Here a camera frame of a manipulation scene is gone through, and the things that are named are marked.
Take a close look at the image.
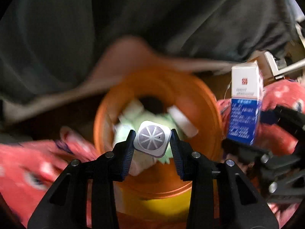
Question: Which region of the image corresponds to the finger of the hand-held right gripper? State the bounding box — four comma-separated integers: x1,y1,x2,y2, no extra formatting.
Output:
260,106,305,149
222,138,305,203

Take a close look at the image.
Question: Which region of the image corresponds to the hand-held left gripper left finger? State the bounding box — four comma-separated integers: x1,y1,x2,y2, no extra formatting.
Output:
27,130,137,229

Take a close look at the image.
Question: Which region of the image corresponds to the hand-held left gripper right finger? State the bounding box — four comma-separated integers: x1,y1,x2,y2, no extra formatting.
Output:
170,128,279,229

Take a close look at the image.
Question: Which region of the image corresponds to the blue and white carton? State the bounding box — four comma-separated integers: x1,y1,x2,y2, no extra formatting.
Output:
226,61,265,146

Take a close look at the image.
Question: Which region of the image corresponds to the orange round bin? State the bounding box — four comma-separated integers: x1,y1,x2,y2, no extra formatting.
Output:
93,68,225,220

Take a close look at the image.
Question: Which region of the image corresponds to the white small box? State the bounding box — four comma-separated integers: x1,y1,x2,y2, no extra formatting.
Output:
166,106,199,138

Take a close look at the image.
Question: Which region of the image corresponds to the grey metal bar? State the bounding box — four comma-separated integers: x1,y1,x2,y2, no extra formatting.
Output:
274,59,305,77

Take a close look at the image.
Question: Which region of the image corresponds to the pink printed blanket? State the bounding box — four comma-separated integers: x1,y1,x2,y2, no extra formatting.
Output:
0,79,305,229

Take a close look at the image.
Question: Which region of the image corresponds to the person in grey shirt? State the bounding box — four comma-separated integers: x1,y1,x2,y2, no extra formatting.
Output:
0,0,303,125

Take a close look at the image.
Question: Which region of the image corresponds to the white cable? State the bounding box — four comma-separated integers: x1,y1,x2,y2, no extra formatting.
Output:
223,79,233,99

